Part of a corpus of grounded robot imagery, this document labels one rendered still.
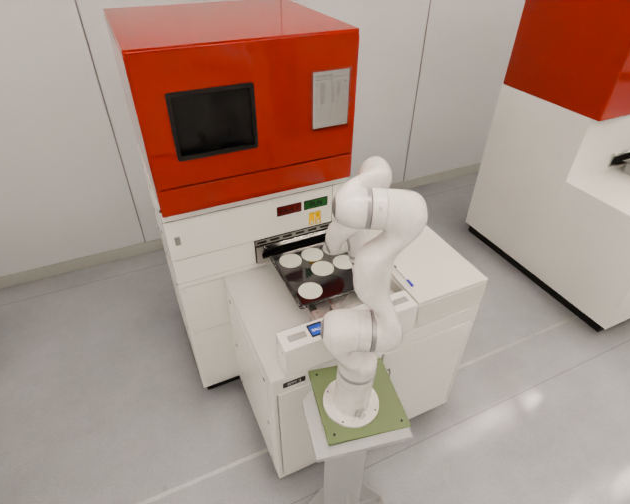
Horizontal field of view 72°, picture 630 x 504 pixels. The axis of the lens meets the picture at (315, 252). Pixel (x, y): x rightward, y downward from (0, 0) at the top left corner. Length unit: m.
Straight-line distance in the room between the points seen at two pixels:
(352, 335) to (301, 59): 0.97
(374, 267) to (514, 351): 2.04
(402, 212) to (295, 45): 0.83
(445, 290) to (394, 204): 0.84
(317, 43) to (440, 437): 1.95
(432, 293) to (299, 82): 0.94
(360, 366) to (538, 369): 1.82
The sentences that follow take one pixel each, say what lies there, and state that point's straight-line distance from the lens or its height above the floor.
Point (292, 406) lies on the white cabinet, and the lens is 1.80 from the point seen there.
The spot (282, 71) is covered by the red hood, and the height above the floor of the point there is 1.70.
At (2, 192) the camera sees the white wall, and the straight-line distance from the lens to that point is 3.42.
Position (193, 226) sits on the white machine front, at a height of 1.13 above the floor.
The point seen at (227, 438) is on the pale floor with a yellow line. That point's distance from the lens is 2.48.
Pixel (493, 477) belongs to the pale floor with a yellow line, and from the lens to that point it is 2.52.
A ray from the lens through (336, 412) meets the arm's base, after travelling 1.53.
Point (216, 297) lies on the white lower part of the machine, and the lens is 2.11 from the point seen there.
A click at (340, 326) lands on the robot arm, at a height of 1.25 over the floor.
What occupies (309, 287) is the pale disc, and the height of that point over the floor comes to 0.90.
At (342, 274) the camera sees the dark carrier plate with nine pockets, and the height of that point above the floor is 0.90.
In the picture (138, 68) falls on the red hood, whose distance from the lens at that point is 1.53.
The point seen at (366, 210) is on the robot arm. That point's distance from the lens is 1.01.
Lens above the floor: 2.15
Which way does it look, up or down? 38 degrees down
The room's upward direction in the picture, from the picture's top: 1 degrees clockwise
